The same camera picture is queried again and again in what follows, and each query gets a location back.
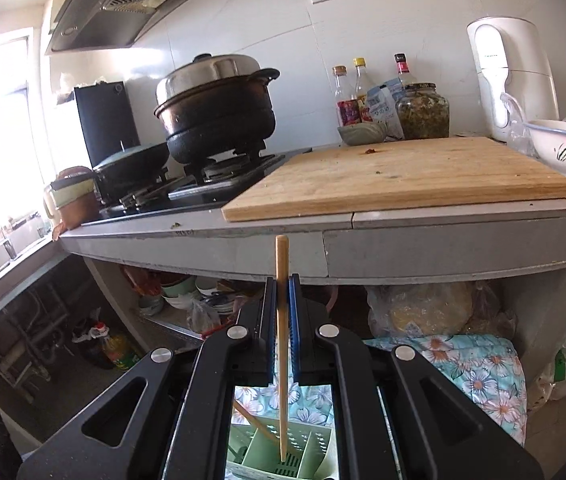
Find cooking oil bottle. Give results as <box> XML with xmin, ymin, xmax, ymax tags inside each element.
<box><xmin>90</xmin><ymin>322</ymin><xmax>141</xmax><ymax>373</ymax></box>

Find brown pot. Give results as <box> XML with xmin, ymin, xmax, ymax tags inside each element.
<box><xmin>55</xmin><ymin>165</ymin><xmax>101</xmax><ymax>231</ymax></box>

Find yellow-capped bottle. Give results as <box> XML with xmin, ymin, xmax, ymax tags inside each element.
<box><xmin>353</xmin><ymin>57</ymin><xmax>375</xmax><ymax>123</ymax></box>

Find black frying pan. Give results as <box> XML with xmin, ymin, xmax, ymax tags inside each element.
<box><xmin>53</xmin><ymin>141</ymin><xmax>171</xmax><ymax>201</ymax></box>

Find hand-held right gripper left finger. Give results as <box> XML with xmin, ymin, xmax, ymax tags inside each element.
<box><xmin>17</xmin><ymin>276</ymin><xmax>279</xmax><ymax>480</ymax></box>

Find clear bottle with red label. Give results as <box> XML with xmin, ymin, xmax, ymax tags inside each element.
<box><xmin>332</xmin><ymin>65</ymin><xmax>361</xmax><ymax>128</ymax></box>

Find cream mug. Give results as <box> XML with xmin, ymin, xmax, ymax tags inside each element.
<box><xmin>43</xmin><ymin>182</ymin><xmax>61</xmax><ymax>221</ymax></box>

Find glass jar of pickles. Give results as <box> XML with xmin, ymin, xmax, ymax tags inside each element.
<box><xmin>394</xmin><ymin>82</ymin><xmax>451</xmax><ymax>140</ymax></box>

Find wooden chopstick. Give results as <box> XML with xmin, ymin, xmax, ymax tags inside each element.
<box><xmin>233</xmin><ymin>400</ymin><xmax>281</xmax><ymax>443</ymax></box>
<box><xmin>275</xmin><ymin>235</ymin><xmax>291</xmax><ymax>463</ymax></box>

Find small gray-green bowl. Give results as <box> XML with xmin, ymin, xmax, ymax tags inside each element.
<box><xmin>337</xmin><ymin>121</ymin><xmax>388</xmax><ymax>147</ymax></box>

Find patterned metal shelf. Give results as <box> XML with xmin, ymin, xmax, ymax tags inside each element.
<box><xmin>138</xmin><ymin>310</ymin><xmax>204</xmax><ymax>343</ymax></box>

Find green plastic utensil holder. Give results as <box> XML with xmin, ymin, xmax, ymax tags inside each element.
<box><xmin>225</xmin><ymin>422</ymin><xmax>336</xmax><ymax>480</ymax></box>

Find red plastic packaging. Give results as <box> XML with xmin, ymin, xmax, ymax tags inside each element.
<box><xmin>123</xmin><ymin>267</ymin><xmax>164</xmax><ymax>301</ymax></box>

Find white kitchen appliance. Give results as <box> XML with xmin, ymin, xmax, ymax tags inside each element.
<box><xmin>466</xmin><ymin>16</ymin><xmax>560</xmax><ymax>143</ymax></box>

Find red-capped bottle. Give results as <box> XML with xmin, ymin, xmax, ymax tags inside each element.
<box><xmin>393</xmin><ymin>53</ymin><xmax>416</xmax><ymax>88</ymax></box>

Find plastic bag of yellow flatbread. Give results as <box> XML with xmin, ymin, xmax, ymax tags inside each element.
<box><xmin>365</xmin><ymin>280</ymin><xmax>519</xmax><ymax>341</ymax></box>

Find black two-handled pot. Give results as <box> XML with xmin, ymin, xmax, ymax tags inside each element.
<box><xmin>154</xmin><ymin>67</ymin><xmax>281</xmax><ymax>136</ymax></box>

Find steel range hood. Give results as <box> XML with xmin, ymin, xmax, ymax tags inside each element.
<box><xmin>45</xmin><ymin>0</ymin><xmax>264</xmax><ymax>56</ymax></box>

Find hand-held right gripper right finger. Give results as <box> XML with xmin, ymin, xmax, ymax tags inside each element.
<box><xmin>288</xmin><ymin>273</ymin><xmax>545</xmax><ymax>480</ymax></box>

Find cream enamel pot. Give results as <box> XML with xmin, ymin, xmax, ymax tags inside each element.
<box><xmin>50</xmin><ymin>180</ymin><xmax>96</xmax><ymax>208</ymax></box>

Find wooden cutting board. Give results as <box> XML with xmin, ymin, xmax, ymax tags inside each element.
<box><xmin>220</xmin><ymin>135</ymin><xmax>566</xmax><ymax>223</ymax></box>

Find gray kitchen counter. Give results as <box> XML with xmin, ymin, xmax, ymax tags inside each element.
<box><xmin>0</xmin><ymin>140</ymin><xmax>566</xmax><ymax>351</ymax></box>

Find clear plastic bag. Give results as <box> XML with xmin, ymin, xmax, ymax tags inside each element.
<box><xmin>500</xmin><ymin>92</ymin><xmax>539</xmax><ymax>156</ymax></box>

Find crumpled white bag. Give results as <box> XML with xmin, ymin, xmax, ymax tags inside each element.
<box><xmin>55</xmin><ymin>72</ymin><xmax>124</xmax><ymax>106</ymax></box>

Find black cast iron pot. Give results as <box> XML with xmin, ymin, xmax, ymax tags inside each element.
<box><xmin>164</xmin><ymin>115</ymin><xmax>278</xmax><ymax>165</ymax></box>

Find blue and white packet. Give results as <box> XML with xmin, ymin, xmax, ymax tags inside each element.
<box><xmin>365</xmin><ymin>77</ymin><xmax>406</xmax><ymax>141</ymax></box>

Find white floral enamel basin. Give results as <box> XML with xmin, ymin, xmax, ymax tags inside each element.
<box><xmin>522</xmin><ymin>119</ymin><xmax>566</xmax><ymax>187</ymax></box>

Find teal floral blanket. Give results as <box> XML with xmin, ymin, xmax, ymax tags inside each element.
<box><xmin>233</xmin><ymin>332</ymin><xmax>529</xmax><ymax>448</ymax></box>

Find black box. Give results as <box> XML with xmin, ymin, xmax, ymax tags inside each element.
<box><xmin>74</xmin><ymin>80</ymin><xmax>143</xmax><ymax>171</ymax></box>

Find steel pot lid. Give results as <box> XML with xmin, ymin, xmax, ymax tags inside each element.
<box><xmin>155</xmin><ymin>53</ymin><xmax>263</xmax><ymax>106</ymax></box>

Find black gas stove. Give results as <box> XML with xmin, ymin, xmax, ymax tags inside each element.
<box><xmin>83</xmin><ymin>147</ymin><xmax>314</xmax><ymax>223</ymax></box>

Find sink drain pipes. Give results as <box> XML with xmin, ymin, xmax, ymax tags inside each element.
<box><xmin>0</xmin><ymin>280</ymin><xmax>74</xmax><ymax>401</ymax></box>

